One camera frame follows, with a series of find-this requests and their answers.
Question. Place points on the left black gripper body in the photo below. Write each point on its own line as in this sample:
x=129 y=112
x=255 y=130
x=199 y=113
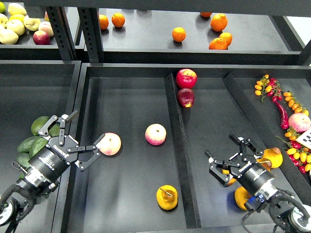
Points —
x=52 y=160

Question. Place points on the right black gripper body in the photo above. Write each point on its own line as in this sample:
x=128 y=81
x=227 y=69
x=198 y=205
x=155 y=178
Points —
x=252 y=176

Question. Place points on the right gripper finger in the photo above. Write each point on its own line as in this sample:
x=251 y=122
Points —
x=247 y=149
x=215 y=167

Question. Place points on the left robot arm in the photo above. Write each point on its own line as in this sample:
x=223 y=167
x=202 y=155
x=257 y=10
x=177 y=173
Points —
x=19 y=199

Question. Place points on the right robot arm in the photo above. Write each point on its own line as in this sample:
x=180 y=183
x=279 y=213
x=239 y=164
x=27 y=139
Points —
x=284 y=210

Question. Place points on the green avocado left pile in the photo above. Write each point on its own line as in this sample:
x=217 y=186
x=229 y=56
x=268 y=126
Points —
x=25 y=145

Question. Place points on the pale yellow pear bottom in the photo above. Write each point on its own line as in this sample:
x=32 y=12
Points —
x=8 y=37

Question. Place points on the pink apple left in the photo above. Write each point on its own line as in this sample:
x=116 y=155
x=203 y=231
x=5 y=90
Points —
x=110 y=144

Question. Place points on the pink apple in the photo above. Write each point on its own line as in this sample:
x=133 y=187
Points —
x=155 y=134
x=110 y=144

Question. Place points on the black left tray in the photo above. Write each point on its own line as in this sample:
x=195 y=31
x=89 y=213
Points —
x=29 y=89

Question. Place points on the black tray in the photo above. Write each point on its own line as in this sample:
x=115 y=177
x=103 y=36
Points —
x=117 y=194
x=29 y=89

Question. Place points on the red chili pepper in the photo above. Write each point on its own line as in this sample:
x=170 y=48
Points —
x=284 y=119

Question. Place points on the lower cherry tomato bunch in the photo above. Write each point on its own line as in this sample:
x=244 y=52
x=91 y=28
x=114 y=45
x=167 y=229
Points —
x=300 y=155

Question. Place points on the cherry tomato bunch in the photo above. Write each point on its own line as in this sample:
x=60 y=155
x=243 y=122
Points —
x=268 y=87
x=300 y=155

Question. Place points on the pink peach right tray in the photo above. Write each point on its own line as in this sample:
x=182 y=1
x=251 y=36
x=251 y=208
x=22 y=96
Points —
x=300 y=122

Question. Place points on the checkered marker card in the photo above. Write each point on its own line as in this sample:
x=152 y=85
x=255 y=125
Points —
x=305 y=139

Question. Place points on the upper cherry tomato bunch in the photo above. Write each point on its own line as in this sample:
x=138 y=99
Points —
x=268 y=87

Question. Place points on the pink apple centre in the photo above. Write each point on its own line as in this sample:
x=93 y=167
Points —
x=155 y=134

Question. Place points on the dark red apple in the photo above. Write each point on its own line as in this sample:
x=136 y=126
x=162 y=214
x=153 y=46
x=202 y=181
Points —
x=185 y=97

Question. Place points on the black middle tray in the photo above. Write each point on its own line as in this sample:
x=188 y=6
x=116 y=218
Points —
x=117 y=194

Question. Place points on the bright red apple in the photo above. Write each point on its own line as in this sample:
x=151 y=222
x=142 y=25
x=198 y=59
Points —
x=186 y=78

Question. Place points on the red apple upper shelf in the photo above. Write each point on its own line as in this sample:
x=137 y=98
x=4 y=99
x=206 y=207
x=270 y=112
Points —
x=41 y=38

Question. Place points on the orange lower right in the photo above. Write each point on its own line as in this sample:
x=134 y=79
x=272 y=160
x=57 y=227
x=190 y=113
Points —
x=218 y=44

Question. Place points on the pale peach upper shelf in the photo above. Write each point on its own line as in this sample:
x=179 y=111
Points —
x=46 y=27

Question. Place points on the pale yellow apple with stem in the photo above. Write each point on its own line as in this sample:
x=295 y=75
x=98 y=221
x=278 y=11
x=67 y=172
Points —
x=31 y=24

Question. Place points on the pale yellow apple middle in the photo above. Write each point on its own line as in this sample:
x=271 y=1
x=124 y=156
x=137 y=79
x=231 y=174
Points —
x=16 y=25

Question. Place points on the orange right small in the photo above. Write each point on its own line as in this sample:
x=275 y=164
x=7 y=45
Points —
x=227 y=37

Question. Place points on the yellow lemon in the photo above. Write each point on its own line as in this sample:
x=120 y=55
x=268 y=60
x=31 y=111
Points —
x=19 y=17

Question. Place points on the orange far left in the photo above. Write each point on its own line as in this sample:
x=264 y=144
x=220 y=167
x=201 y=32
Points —
x=103 y=22

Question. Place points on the black perforated upright post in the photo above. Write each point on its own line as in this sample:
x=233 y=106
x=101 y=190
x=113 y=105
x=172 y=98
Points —
x=60 y=26

